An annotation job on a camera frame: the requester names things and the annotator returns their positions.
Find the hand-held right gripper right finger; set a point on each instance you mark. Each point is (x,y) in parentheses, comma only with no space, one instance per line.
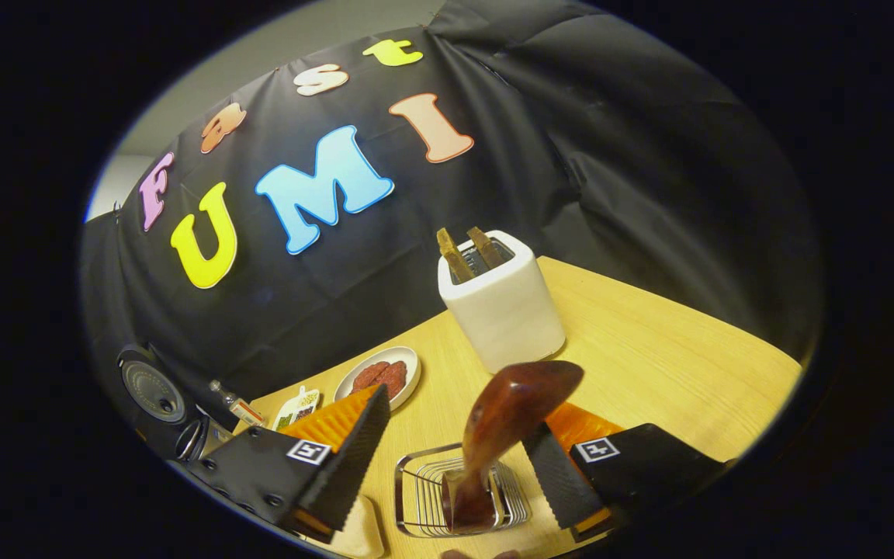
(559,481)

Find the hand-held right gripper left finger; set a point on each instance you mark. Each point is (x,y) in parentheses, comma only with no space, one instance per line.
(354,458)

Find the white rice container clear lid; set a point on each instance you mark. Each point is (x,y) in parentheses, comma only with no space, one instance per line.
(362,536)

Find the brown wooden spoon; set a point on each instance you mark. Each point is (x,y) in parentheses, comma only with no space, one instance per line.
(517,404)

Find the dark grey rice cooker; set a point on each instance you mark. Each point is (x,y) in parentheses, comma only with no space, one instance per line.
(152,388)

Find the white divided bean dish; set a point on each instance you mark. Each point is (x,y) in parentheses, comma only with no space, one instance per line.
(296,407)

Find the brown meat piece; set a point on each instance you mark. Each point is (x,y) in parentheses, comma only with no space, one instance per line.
(393,380)
(367,376)

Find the round white plate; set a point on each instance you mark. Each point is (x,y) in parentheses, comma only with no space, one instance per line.
(408,361)

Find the small glass bottle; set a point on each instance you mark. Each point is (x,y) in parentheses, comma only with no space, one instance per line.
(241,407)

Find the white toaster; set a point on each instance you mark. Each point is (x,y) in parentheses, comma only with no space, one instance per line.
(505,318)

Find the brown toast slice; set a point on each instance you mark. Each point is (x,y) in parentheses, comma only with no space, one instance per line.
(455,256)
(486,248)

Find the black backdrop cloth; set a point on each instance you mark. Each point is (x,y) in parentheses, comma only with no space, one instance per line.
(610,155)

